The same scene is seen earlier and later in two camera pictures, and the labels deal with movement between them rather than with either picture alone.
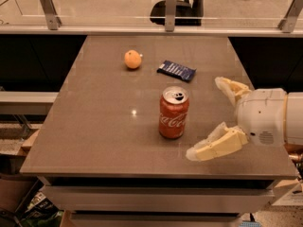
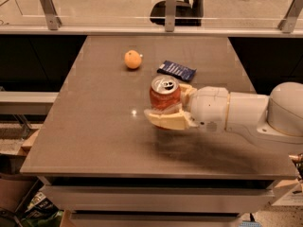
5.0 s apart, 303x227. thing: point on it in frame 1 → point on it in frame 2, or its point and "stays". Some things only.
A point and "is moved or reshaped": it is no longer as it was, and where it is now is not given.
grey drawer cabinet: [159, 200] stays
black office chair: [187, 14] stays
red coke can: [173, 111] is moved or reshaped
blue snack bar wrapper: [177, 70] stays
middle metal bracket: [170, 7] stays
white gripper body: [262, 115] → [209, 106]
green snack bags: [42, 212] stays
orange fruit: [133, 59] stays
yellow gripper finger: [233, 89] → [186, 94]
